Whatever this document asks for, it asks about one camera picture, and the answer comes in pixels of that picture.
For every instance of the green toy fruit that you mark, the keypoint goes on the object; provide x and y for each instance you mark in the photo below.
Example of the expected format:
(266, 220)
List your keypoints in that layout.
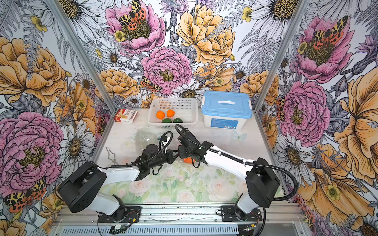
(177, 120)
(166, 121)

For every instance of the aluminium front rail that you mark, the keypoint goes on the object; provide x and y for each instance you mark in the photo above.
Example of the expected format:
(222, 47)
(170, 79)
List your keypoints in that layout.
(179, 219)

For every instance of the orange toy fruit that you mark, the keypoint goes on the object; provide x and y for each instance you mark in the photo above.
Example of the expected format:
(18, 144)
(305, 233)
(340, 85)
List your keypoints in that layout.
(160, 115)
(188, 160)
(170, 113)

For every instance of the blue lidded storage box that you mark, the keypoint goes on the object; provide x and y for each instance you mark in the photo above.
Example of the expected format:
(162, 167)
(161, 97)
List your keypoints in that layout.
(226, 110)

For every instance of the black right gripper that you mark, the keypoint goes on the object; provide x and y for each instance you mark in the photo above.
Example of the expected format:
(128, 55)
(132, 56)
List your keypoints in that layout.
(181, 152)

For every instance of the red and white carton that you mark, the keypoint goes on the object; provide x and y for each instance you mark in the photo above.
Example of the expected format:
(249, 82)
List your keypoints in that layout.
(125, 116)

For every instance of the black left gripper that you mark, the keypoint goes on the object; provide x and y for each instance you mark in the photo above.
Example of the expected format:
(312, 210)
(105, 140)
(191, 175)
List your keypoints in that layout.
(171, 158)

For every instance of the white perforated plastic basket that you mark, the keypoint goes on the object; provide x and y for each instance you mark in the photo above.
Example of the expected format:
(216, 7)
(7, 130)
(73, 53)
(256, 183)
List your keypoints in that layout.
(185, 109)

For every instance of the clear clamshell with green fruit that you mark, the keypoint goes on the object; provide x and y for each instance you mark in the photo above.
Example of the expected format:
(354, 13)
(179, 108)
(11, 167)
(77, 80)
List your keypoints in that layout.
(146, 136)

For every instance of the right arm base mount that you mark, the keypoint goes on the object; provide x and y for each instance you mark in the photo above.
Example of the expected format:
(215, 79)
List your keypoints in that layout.
(230, 213)

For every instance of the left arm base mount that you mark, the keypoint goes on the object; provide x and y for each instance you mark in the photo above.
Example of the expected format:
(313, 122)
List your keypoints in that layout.
(123, 214)

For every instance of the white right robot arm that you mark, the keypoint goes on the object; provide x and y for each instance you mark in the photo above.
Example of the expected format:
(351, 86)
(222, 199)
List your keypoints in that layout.
(261, 180)

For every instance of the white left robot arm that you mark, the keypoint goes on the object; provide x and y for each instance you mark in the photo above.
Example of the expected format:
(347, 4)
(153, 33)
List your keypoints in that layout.
(81, 190)

